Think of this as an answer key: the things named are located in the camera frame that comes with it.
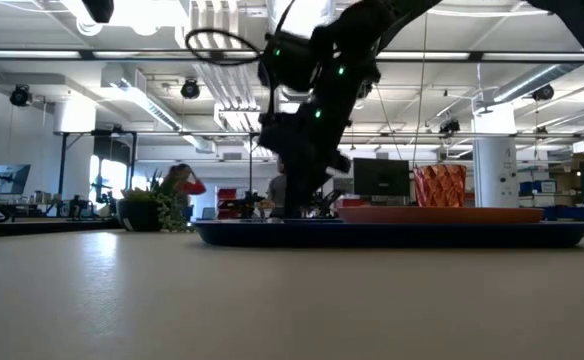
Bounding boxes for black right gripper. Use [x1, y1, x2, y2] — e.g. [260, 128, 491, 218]
[257, 49, 381, 220]

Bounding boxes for red faceted plastic cup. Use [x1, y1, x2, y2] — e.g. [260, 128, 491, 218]
[412, 163, 468, 209]

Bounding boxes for blue plastic tray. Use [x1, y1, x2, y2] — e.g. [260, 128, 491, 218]
[191, 218, 584, 249]

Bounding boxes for person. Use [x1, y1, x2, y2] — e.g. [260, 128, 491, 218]
[265, 158, 289, 219]
[159, 163, 208, 222]

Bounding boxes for red storage bins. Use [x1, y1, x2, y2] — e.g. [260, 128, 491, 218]
[216, 187, 239, 220]

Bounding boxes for potted green succulent plant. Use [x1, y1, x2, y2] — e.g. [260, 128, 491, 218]
[115, 168, 197, 234]

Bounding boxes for white round column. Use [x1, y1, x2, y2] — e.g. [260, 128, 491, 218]
[472, 102, 520, 209]

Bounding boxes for blue storage bins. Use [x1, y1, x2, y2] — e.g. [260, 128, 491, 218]
[518, 179, 558, 196]

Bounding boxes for tilted computer monitor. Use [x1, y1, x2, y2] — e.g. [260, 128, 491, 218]
[0, 163, 32, 196]

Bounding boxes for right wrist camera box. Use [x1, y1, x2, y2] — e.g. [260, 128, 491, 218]
[260, 30, 319, 92]

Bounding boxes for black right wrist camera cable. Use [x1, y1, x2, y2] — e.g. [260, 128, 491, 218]
[185, 27, 276, 119]

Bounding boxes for black metal rack frame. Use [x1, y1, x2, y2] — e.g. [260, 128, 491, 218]
[53, 129, 139, 217]

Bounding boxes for black aluminium table frame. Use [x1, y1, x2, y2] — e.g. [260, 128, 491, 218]
[0, 215, 584, 239]

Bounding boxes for silver ventilation duct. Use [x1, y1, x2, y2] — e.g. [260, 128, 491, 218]
[491, 63, 581, 104]

